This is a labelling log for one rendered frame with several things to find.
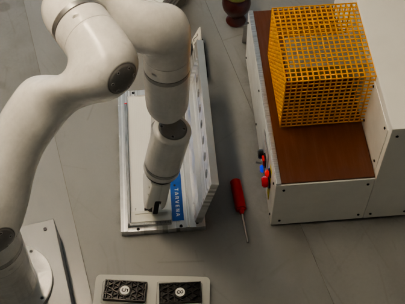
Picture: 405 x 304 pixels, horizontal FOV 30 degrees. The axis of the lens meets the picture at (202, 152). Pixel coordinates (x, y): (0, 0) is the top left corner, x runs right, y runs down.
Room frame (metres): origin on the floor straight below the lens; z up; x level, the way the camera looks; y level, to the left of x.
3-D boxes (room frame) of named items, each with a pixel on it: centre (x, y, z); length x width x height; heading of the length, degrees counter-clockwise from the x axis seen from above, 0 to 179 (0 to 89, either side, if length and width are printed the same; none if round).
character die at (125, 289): (0.73, 0.19, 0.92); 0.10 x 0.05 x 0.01; 85
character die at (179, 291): (0.73, 0.06, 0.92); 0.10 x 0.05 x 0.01; 92
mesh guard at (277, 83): (1.17, -0.28, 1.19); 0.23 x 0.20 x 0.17; 4
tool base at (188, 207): (1.11, 0.11, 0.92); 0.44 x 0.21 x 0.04; 4
